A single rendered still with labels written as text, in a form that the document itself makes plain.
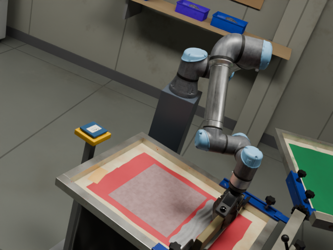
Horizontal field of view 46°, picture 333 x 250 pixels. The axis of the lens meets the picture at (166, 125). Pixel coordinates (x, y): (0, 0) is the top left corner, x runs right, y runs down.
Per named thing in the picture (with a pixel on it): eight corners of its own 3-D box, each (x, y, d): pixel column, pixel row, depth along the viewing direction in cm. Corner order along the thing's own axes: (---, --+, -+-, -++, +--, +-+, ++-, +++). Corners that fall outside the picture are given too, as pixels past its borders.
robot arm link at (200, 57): (176, 67, 204) (183, 42, 197) (200, 72, 207) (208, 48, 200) (178, 77, 194) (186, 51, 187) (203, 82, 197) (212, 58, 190)
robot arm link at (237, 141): (224, 127, 152) (230, 144, 143) (250, 133, 154) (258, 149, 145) (217, 144, 156) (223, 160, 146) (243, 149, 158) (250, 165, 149)
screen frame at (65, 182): (54, 184, 157) (55, 177, 155) (140, 137, 203) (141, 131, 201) (222, 312, 128) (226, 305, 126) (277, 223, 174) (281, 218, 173)
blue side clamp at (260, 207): (215, 193, 183) (220, 181, 179) (219, 188, 187) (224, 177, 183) (272, 229, 172) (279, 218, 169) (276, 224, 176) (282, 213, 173)
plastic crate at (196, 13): (207, 18, 381) (210, 9, 376) (202, 22, 364) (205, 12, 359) (180, 8, 385) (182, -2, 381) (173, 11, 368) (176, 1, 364)
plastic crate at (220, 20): (244, 32, 375) (248, 22, 370) (241, 36, 357) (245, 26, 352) (214, 21, 380) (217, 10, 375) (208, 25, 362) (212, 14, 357)
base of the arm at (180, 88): (174, 81, 213) (179, 64, 208) (199, 92, 210) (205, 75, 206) (165, 90, 200) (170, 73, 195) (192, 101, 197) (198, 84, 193)
